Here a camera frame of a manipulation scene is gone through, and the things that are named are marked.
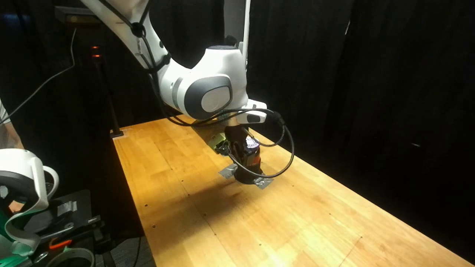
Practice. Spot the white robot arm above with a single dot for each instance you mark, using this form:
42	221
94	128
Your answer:
214	88

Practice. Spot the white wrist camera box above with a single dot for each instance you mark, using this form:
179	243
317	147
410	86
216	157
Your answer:
251	113

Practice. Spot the dark upside-down cup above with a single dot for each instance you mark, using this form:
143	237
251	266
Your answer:
248	156

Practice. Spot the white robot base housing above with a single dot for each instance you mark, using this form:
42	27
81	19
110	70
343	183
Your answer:
26	177

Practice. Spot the left grey tape piece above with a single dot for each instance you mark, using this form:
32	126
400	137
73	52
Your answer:
229	171

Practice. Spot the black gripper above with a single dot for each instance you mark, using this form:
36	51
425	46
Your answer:
231	141

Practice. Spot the white metal pole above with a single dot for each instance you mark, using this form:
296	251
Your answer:
246	34

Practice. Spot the orange-handled tool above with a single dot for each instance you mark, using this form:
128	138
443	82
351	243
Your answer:
54	245

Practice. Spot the right grey tape piece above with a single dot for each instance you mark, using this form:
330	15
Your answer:
262	183

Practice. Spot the grey tape piece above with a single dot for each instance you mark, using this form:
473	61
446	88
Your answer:
229	171
262	183

